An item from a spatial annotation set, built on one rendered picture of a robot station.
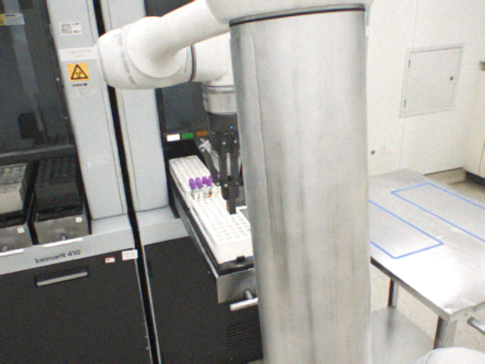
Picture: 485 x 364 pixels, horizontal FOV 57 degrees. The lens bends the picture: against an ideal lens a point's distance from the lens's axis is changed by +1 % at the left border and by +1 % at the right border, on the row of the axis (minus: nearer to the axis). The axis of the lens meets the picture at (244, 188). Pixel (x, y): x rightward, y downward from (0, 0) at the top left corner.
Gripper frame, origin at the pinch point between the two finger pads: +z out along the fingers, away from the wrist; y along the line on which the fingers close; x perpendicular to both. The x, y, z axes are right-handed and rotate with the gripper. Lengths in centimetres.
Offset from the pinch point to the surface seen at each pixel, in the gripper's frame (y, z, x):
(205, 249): 5.8, 14.7, -4.6
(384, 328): -57, 67, -14
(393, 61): -158, 2, -158
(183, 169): 2.3, 9.0, -46.1
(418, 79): -178, 15, -158
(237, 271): 1.6, 14.4, 7.7
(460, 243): -49, 13, 19
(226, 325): -6, 68, -37
